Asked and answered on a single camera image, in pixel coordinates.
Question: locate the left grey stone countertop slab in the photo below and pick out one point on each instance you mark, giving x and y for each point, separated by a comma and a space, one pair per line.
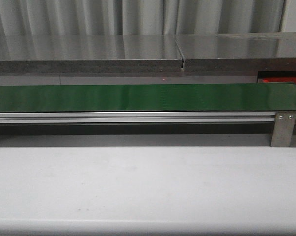
75, 54

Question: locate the aluminium conveyor side rail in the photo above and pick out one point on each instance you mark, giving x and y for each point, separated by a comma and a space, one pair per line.
135, 117

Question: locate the right grey stone countertop slab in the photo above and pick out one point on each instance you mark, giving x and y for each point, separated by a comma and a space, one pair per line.
249, 52

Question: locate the red bin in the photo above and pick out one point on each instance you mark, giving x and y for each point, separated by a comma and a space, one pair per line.
277, 80

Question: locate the grey pleated curtain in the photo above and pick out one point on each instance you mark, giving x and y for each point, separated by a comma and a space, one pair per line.
139, 17

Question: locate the green conveyor belt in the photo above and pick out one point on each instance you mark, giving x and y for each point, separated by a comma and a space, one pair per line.
152, 97

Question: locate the steel conveyor support bracket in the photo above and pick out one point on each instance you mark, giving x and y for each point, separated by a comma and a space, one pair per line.
283, 128

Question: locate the grey stone countertop slab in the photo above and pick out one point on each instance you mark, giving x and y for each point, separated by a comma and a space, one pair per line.
249, 52
75, 54

